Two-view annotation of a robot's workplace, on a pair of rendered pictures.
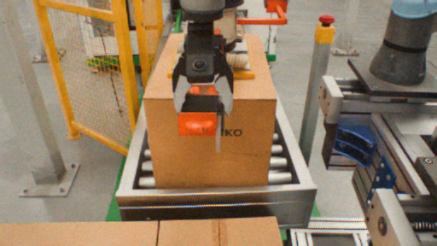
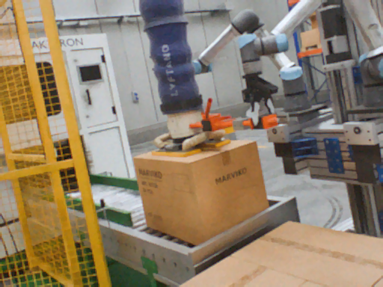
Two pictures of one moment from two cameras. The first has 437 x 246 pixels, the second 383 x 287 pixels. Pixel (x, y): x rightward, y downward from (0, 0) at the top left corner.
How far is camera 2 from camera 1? 130 cm
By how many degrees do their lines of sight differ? 47
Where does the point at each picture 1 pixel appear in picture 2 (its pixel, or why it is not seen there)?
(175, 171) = (217, 219)
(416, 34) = (300, 84)
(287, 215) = not seen: hidden behind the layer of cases
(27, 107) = not seen: outside the picture
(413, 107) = (315, 120)
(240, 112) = (241, 155)
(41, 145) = not seen: outside the picture
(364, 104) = (296, 125)
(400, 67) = (301, 101)
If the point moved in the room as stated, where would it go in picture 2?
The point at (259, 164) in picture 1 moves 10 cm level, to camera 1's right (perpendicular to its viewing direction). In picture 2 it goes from (261, 191) to (274, 184)
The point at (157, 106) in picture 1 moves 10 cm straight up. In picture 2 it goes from (200, 166) to (195, 143)
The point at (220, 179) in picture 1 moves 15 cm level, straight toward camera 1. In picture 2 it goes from (244, 214) to (265, 220)
